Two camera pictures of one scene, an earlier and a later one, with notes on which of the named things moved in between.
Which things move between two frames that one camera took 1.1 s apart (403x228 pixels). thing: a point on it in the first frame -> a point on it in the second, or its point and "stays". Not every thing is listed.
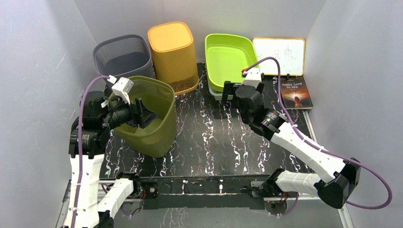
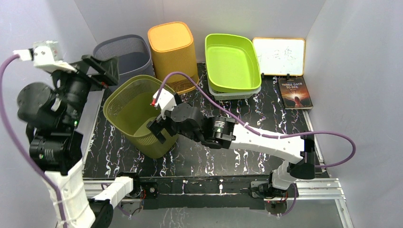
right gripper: (229, 89) -> (157, 126)
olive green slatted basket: (158, 105) stays
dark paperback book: (294, 93) stays
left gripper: (140, 116) -> (106, 69)
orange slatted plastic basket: (173, 54) stays
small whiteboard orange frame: (291, 52) stays
